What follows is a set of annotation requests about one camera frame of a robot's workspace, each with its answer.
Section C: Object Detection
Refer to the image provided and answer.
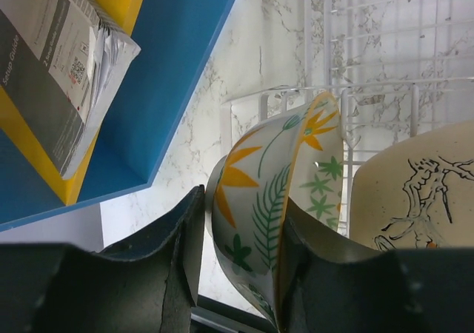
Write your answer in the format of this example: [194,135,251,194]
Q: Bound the white floral bowl orange flowers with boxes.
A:
[206,91,344,328]

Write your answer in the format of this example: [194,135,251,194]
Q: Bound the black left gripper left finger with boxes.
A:
[1,185,204,332]

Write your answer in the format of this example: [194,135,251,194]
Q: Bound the cream bowl with bird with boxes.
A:
[349,121,473,251]

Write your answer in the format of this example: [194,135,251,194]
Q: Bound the blue pink yellow shelf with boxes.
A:
[1,0,235,230]

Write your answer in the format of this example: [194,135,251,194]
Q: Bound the grey setup guide booklet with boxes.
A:
[1,0,141,179]

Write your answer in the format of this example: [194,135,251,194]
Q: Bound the white wire dish rack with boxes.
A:
[220,0,473,235]

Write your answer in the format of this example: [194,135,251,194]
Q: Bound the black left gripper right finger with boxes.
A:
[279,202,473,332]

